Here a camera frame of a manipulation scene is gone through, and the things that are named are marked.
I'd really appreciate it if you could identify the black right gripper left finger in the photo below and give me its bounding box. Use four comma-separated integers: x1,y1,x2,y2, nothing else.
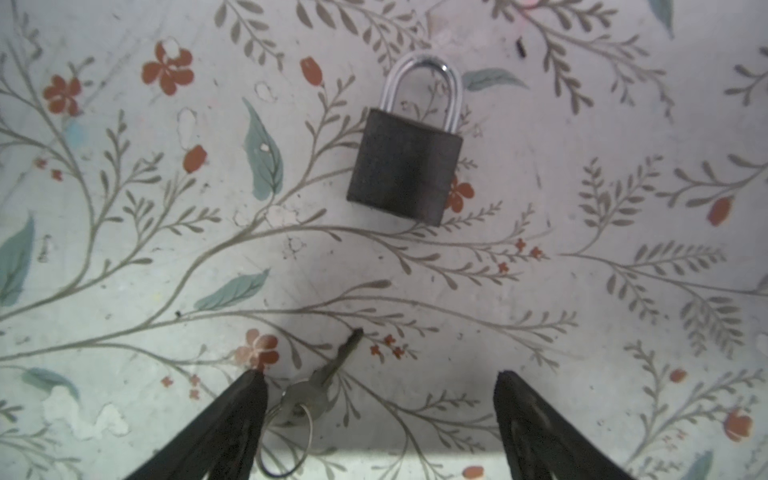
129,370,268,480

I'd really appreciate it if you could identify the black padlock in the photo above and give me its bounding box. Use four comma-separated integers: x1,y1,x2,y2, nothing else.
346,52,463,227

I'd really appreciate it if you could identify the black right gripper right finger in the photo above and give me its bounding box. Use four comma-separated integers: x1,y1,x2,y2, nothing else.
493,371,630,480

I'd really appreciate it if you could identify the silver key with ring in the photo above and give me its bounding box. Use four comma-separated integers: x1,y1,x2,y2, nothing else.
255,328,364,479

